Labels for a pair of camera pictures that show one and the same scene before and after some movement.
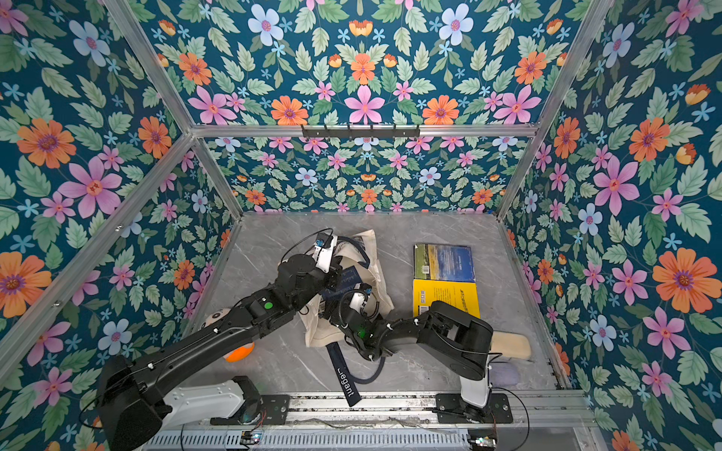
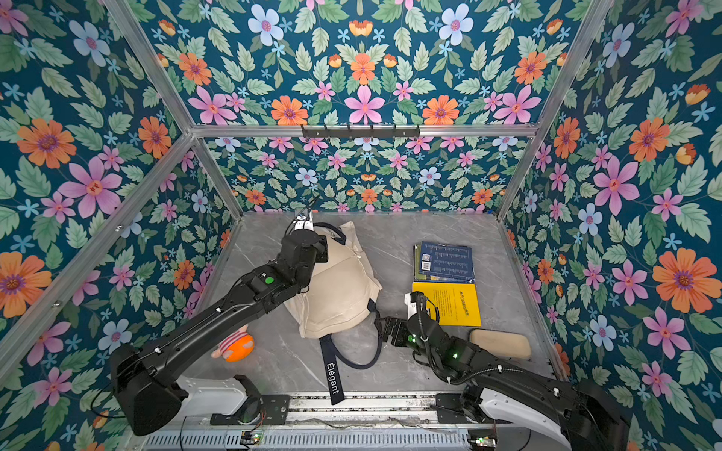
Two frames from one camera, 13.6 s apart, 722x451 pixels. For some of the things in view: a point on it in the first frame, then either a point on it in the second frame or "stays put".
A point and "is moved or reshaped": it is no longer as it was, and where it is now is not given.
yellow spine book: (462, 294) stays put
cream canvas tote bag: (363, 276) is moved or reshaped
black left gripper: (332, 276) → (320, 246)
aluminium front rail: (405, 422) stays put
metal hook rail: (360, 131) stays put
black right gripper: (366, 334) → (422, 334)
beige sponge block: (512, 345) stays put
